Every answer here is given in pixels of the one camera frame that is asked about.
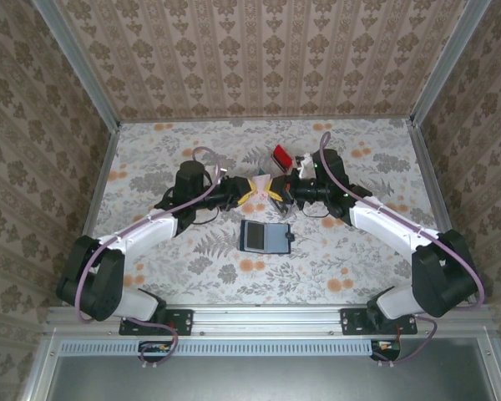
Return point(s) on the clear acrylic card organizer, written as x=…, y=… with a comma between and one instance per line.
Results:
x=287, y=211

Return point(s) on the pale pink card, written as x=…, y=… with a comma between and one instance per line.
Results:
x=261, y=186

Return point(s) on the dark grey card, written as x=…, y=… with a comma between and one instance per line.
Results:
x=254, y=236

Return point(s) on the navy blue card holder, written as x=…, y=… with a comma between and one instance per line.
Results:
x=275, y=240

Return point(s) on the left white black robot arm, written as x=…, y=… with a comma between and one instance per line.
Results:
x=146, y=234

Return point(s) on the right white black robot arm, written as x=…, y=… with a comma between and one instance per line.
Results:
x=384, y=217

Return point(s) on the red card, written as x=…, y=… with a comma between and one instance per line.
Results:
x=281, y=156

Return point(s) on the floral patterned table cover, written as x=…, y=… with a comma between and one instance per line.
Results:
x=171, y=142

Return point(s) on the black base connector box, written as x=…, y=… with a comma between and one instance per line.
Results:
x=154, y=347
x=386, y=346

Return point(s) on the grey metal sheet panel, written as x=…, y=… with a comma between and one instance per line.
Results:
x=267, y=380

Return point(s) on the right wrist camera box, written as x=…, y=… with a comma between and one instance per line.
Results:
x=305, y=165

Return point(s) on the aluminium table end rail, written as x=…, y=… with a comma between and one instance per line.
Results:
x=267, y=120

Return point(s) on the aluminium table side rail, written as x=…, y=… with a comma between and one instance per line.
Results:
x=428, y=167
x=103, y=167

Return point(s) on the aluminium mounting rail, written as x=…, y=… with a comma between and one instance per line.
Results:
x=267, y=319

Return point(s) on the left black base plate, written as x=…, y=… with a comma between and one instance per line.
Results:
x=183, y=321

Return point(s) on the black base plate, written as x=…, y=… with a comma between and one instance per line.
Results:
x=183, y=321
x=352, y=321

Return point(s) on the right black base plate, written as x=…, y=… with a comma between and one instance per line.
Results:
x=352, y=321

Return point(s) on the aluminium frame post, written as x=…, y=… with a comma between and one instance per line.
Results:
x=447, y=62
x=78, y=62

